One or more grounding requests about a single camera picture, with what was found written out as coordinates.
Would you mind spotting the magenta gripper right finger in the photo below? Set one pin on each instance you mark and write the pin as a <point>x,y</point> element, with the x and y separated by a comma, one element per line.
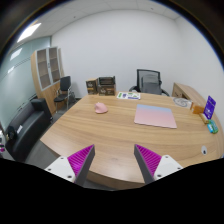
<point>154,166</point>

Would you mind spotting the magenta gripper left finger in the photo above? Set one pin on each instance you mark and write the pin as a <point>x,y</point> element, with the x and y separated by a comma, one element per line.
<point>75,167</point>

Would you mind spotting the pink gradient mouse pad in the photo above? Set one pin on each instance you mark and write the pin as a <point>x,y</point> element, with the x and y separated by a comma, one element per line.
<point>154,116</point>

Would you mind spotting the pink computer mouse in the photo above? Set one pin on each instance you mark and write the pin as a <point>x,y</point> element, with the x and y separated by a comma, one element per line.
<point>100,108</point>

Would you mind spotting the white round sticker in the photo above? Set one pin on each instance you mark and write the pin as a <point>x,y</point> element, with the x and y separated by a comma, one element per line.
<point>204,150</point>

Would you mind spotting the black leather sofa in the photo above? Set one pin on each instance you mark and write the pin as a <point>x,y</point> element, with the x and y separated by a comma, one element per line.
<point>26,128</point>

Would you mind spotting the teal small packet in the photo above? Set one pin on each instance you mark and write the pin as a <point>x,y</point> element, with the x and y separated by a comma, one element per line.
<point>212,127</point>

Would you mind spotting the orange small box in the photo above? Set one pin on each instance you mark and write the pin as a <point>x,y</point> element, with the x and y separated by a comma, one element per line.
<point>197,109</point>

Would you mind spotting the black visitor chair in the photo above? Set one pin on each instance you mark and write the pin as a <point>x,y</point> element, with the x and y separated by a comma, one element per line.
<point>64,93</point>

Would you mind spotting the green white leaflet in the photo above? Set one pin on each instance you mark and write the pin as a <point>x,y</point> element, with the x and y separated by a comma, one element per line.
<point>129,95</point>

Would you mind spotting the wooden side cabinet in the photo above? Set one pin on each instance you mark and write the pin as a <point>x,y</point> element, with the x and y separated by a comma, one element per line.
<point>187,92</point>

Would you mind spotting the purple standing card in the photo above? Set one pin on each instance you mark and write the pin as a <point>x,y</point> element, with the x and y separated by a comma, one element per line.
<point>209,107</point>

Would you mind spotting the brown cardboard box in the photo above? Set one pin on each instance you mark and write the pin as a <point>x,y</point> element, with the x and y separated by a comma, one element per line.
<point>92,85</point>

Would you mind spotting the black mesh office chair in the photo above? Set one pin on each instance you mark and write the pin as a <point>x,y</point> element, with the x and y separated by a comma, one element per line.
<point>148,81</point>

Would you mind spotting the wooden glass-door cabinet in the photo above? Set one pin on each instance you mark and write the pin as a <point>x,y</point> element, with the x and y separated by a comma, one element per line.
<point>46,72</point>

